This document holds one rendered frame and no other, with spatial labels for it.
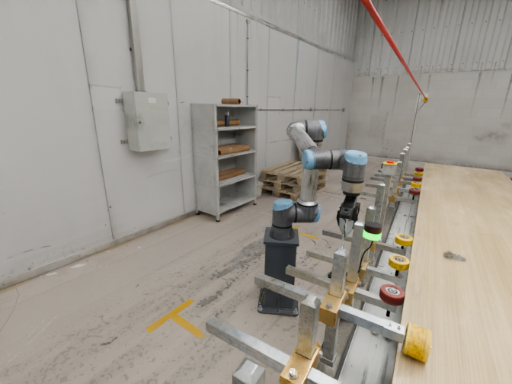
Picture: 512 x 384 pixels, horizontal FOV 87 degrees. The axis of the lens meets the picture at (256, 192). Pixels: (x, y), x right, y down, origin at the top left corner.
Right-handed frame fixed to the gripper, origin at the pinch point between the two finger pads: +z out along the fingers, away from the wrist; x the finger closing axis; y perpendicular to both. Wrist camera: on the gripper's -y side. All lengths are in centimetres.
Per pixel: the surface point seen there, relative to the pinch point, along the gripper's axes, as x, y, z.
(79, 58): 255, 29, -93
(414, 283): -29.0, -9.7, 7.9
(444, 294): -38.5, -11.2, 7.9
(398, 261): -22.7, 2.5, 7.3
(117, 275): 199, 3, 98
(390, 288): -21.9, -18.5, 7.6
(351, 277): -8.2, -17.6, 9.0
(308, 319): -9, -68, -10
